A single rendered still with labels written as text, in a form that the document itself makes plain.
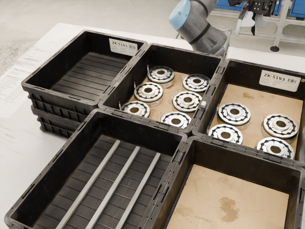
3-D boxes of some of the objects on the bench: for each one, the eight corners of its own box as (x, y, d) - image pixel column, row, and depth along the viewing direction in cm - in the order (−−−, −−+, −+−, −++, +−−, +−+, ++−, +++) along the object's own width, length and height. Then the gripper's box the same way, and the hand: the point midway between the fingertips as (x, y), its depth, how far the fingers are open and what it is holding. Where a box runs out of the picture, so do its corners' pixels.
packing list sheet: (12, 64, 154) (11, 63, 154) (52, 72, 148) (52, 71, 148) (-38, 108, 132) (-38, 107, 131) (8, 119, 126) (7, 118, 126)
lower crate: (93, 73, 146) (88, 51, 138) (151, 88, 137) (150, 65, 129) (37, 131, 120) (28, 108, 112) (105, 155, 111) (100, 131, 103)
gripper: (268, -25, 96) (250, 40, 103) (288, -18, 111) (272, 39, 118) (242, -28, 101) (227, 35, 108) (265, -21, 115) (251, 34, 123)
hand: (243, 36), depth 115 cm, fingers open, 14 cm apart
